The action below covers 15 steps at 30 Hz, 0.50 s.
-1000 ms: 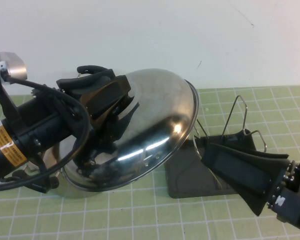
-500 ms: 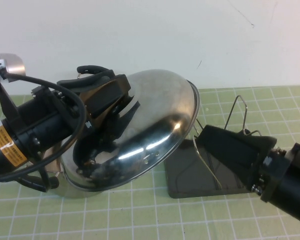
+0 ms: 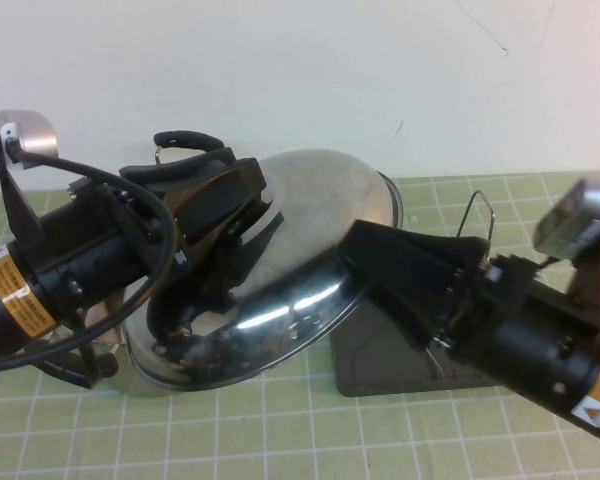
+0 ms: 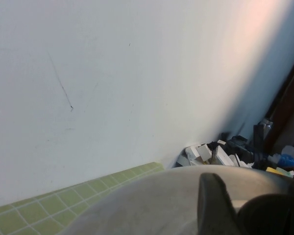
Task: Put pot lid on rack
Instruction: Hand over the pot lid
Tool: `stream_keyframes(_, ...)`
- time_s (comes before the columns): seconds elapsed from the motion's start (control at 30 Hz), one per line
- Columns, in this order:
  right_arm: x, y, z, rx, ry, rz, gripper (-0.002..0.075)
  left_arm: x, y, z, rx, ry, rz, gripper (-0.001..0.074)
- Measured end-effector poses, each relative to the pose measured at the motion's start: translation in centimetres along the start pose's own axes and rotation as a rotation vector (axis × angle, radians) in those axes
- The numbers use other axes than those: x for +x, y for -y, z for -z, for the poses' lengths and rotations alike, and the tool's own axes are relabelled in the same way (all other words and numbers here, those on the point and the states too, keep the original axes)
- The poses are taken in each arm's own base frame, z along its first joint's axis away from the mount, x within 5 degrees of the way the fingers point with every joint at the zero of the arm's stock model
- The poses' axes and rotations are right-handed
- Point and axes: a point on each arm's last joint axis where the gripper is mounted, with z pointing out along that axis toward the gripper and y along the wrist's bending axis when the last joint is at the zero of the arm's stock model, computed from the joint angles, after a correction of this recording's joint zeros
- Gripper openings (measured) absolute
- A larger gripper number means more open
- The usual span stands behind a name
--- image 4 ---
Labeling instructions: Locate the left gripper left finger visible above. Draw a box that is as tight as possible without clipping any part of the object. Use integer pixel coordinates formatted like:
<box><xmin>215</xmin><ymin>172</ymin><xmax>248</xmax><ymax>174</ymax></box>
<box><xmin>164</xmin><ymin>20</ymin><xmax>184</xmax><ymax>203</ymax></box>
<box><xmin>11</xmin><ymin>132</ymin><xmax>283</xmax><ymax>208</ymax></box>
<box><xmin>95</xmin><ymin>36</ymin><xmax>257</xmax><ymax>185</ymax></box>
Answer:
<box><xmin>197</xmin><ymin>172</ymin><xmax>237</xmax><ymax>235</ymax></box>

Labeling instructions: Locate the stainless pot lid black knob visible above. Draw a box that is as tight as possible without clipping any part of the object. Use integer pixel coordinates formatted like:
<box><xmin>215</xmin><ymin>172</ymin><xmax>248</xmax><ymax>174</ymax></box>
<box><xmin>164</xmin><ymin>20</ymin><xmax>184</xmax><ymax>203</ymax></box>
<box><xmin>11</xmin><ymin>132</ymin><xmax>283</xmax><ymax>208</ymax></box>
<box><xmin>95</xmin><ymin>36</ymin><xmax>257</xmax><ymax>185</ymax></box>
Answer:
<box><xmin>61</xmin><ymin>165</ymin><xmax>294</xmax><ymax>235</ymax></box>

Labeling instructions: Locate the yellow block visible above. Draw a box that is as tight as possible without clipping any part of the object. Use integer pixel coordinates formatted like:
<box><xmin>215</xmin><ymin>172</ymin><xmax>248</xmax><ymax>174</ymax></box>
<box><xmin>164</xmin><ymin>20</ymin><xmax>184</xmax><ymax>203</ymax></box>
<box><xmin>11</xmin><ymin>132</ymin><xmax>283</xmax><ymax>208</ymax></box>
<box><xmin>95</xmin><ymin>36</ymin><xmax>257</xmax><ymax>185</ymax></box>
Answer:
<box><xmin>266</xmin><ymin>166</ymin><xmax>294</xmax><ymax>177</ymax></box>

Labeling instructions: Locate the blue plastic object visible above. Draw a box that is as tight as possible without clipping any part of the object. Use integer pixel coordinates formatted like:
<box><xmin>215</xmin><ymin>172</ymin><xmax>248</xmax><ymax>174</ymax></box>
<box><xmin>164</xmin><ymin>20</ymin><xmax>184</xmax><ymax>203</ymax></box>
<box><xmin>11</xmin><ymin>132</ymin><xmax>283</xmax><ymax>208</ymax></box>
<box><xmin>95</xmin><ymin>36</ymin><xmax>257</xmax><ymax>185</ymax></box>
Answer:
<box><xmin>278</xmin><ymin>153</ymin><xmax>294</xmax><ymax>169</ymax></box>

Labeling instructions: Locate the white flat box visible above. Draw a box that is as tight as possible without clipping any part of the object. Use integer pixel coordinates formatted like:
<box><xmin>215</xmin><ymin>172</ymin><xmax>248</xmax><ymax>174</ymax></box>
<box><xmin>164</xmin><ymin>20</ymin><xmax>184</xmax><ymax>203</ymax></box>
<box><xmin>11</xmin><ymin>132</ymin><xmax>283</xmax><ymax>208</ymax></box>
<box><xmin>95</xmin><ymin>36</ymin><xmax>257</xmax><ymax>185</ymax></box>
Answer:
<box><xmin>214</xmin><ymin>146</ymin><xmax>237</xmax><ymax>167</ymax></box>

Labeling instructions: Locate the white power adapter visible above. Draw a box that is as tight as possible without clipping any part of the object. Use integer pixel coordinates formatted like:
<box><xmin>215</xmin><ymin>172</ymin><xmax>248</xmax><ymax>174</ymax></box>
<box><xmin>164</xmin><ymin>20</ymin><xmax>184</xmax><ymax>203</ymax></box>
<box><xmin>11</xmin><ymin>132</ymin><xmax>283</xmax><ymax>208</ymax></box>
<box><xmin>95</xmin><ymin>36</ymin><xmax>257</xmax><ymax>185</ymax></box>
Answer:
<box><xmin>185</xmin><ymin>143</ymin><xmax>211</xmax><ymax>162</ymax></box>

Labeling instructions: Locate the black electronic device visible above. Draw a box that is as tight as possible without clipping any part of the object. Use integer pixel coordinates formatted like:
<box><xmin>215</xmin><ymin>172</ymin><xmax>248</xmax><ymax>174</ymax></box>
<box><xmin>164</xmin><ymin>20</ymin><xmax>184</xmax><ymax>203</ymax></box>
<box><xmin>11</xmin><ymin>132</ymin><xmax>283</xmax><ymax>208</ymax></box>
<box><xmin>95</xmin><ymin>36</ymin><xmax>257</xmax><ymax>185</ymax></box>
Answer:
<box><xmin>225</xmin><ymin>135</ymin><xmax>248</xmax><ymax>150</ymax></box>

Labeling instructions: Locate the green grid cutting mat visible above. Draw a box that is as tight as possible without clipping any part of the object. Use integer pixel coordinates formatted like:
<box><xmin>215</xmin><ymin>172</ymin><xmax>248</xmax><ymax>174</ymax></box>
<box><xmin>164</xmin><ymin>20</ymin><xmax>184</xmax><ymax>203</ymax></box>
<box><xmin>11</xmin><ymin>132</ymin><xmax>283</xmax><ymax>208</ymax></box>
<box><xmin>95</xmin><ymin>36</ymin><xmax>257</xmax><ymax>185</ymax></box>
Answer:
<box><xmin>0</xmin><ymin>161</ymin><xmax>165</xmax><ymax>235</ymax></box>

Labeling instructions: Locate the black upright post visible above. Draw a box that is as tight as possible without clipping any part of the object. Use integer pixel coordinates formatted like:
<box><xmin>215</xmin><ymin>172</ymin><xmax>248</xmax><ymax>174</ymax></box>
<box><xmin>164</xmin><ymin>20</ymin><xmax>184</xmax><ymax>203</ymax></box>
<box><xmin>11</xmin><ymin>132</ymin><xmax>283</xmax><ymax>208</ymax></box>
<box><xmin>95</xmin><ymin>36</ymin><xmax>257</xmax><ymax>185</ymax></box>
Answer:
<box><xmin>253</xmin><ymin>124</ymin><xmax>265</xmax><ymax>169</ymax></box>

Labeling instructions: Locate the brown wooden door frame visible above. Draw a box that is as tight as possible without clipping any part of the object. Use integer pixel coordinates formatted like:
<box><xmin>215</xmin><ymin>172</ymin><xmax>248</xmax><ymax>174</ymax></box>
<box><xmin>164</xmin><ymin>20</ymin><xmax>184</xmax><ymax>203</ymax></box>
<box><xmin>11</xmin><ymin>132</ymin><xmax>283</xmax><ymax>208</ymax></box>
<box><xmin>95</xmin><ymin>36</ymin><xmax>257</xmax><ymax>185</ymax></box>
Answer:
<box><xmin>263</xmin><ymin>47</ymin><xmax>294</xmax><ymax>154</ymax></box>

